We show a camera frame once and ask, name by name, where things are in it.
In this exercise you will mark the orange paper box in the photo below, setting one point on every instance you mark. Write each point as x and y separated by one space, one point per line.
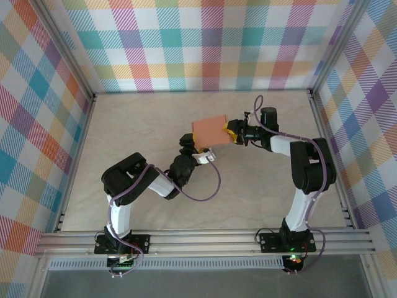
211 130

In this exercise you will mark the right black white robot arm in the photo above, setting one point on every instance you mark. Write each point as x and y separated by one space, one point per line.
299 211

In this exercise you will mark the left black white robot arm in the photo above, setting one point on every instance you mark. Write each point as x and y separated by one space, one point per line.
119 217

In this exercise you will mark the circuit board with white plug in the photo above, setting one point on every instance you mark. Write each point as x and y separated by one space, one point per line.
124 264

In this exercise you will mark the circuit board with lit LED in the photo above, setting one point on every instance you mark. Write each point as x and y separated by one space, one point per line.
293 261

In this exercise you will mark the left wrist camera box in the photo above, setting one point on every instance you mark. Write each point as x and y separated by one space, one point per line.
203 158

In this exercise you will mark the aluminium side rail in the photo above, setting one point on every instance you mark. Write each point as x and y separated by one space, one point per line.
78 155
329 155

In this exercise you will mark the long aluminium base rail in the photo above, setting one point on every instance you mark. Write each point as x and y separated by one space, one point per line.
201 243

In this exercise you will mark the aluminium frame post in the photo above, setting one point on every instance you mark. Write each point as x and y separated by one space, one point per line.
336 46
70 49

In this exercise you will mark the aluminium frame leg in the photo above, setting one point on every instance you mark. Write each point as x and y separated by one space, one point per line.
370 279
38 279

